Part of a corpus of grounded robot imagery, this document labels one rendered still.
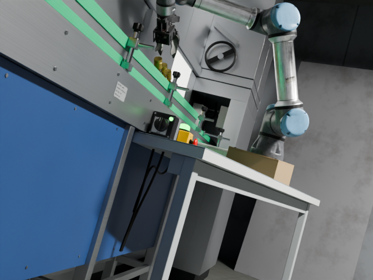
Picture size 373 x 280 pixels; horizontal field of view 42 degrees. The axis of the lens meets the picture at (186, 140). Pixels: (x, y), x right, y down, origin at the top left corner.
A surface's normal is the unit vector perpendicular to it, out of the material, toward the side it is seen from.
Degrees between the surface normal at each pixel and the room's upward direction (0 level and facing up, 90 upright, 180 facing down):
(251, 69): 90
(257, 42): 90
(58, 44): 90
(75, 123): 90
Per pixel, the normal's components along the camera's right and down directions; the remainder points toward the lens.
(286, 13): 0.22, -0.07
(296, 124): 0.25, 0.20
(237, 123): -0.20, -0.15
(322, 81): -0.40, -0.33
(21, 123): 0.94, 0.25
